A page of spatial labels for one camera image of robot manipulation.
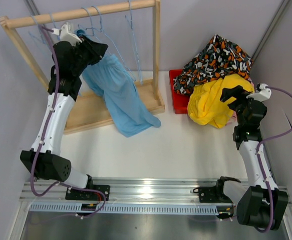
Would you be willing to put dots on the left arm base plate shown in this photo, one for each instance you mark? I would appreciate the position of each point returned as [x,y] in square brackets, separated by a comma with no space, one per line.
[83,195]

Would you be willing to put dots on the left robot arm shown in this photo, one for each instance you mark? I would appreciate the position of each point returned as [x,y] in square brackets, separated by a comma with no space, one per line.
[44,160]

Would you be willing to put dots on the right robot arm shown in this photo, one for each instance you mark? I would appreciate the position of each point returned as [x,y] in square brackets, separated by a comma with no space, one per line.
[261,205]

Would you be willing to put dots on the camouflage orange black shorts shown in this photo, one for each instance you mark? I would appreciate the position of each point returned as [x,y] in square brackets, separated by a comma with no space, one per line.
[218,59]

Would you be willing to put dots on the aluminium mounting rail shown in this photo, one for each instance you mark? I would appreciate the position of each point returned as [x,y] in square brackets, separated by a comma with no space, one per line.
[133,196]

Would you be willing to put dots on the wooden clothes rack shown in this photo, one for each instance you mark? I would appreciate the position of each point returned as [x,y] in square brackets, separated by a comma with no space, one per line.
[89,111]

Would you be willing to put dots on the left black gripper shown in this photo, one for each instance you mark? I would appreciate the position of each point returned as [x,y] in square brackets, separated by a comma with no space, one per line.
[97,50]

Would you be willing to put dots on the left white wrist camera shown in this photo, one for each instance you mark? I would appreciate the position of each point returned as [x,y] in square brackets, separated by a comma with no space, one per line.
[66,34]

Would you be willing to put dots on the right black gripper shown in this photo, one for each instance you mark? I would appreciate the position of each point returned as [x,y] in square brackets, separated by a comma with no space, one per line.
[235,92]

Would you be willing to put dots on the light blue wire hanger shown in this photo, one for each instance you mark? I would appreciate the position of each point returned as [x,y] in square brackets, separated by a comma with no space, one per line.
[38,40]

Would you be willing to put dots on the red plastic tray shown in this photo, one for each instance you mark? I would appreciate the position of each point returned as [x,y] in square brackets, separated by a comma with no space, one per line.
[179,102]

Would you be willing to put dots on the blue hanger of camouflage shorts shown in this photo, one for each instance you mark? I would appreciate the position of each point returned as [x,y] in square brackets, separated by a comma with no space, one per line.
[54,24]

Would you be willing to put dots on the blue hanger of yellow shorts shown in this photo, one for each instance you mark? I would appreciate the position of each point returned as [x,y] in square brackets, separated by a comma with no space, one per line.
[101,30]

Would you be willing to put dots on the yellow shorts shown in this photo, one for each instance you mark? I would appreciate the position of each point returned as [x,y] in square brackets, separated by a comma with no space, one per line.
[204,106]

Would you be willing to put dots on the light blue shorts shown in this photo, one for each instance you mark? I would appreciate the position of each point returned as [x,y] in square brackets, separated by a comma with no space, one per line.
[109,79]

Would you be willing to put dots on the blue hanger of pink shorts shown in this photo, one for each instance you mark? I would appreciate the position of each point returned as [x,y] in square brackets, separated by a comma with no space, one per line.
[129,20]

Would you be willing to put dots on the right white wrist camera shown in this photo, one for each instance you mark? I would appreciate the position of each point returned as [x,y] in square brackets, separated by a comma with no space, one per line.
[262,93]

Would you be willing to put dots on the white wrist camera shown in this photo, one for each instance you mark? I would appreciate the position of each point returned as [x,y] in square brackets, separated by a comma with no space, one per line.
[262,93]
[66,34]

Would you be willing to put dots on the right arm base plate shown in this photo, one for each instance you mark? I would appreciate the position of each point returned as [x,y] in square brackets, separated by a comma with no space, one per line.
[209,194]

